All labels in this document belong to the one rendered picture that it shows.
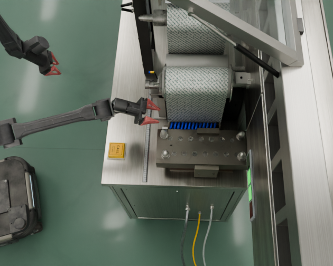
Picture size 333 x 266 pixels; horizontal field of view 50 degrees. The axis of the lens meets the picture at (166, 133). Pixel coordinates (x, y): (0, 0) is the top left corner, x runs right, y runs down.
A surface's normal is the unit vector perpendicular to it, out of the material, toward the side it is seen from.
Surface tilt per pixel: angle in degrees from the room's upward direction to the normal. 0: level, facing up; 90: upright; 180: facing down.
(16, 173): 0
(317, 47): 0
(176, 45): 92
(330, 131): 0
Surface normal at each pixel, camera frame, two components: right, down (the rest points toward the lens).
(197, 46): -0.04, 0.92
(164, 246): -0.04, -0.41
